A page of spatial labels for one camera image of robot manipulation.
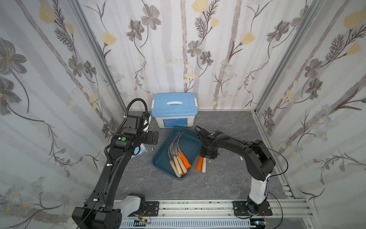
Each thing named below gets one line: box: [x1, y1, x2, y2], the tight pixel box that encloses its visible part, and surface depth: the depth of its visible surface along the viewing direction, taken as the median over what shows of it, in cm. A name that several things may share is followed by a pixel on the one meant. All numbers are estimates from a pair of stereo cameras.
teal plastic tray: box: [151, 125, 203, 181], surface depth 98 cm
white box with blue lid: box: [151, 92, 199, 129], surface depth 103 cm
